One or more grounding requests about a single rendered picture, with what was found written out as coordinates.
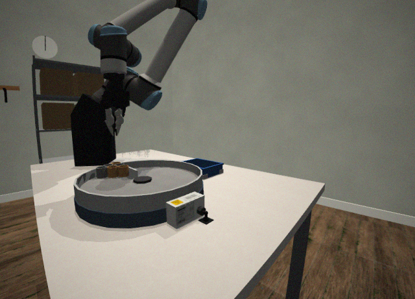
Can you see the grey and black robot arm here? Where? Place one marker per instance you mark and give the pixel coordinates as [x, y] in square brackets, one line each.
[145, 88]

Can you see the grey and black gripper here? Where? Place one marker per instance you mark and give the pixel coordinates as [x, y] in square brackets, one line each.
[116, 98]

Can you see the blue open crate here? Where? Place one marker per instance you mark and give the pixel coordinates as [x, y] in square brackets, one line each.
[209, 168]

